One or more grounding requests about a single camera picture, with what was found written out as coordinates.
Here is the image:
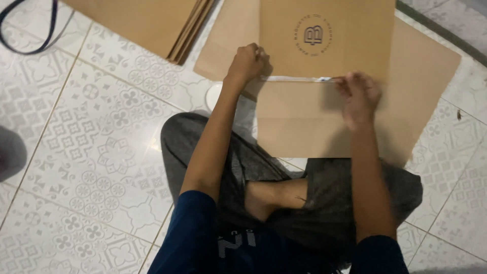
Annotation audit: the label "person's left hand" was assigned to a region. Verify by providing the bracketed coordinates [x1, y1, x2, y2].
[226, 43, 270, 87]

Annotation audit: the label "person's right hand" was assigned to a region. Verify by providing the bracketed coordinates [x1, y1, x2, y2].
[333, 71, 382, 131]

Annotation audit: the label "white adhesive tape strip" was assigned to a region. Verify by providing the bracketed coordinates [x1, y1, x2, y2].
[261, 75, 337, 83]

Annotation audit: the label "brown paper bag with logo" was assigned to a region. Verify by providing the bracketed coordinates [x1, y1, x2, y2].
[255, 0, 396, 159]

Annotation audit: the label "white tape roll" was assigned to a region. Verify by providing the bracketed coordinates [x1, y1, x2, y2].
[205, 82, 225, 113]

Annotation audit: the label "plain brown paper sheet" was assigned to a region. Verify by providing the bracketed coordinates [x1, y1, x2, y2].
[193, 0, 462, 168]

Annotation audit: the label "person's grey trousers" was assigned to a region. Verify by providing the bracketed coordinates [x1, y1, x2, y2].
[161, 111, 424, 269]

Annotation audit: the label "stack of brown paper bags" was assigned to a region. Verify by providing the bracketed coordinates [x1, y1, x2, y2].
[61, 0, 217, 65]

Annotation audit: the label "person's bare foot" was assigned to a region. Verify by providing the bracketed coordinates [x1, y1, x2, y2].
[245, 178, 309, 222]

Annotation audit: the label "person's dark blue shirt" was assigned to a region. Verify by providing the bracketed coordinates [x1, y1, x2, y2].
[148, 190, 409, 274]

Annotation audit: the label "dark blue strap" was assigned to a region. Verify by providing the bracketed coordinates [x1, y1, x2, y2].
[0, 0, 75, 56]

